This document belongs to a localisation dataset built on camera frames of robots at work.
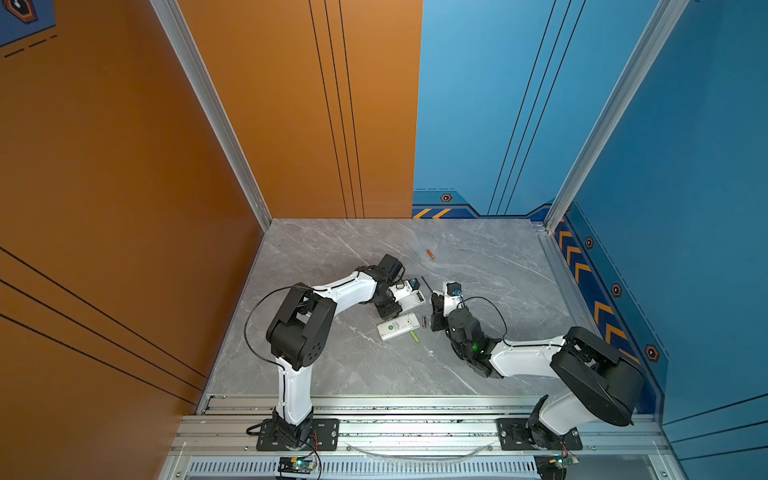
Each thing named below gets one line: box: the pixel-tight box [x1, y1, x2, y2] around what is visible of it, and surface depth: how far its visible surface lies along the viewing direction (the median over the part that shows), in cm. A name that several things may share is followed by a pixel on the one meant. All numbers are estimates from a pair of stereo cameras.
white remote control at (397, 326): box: [377, 312, 421, 341], surface depth 93 cm
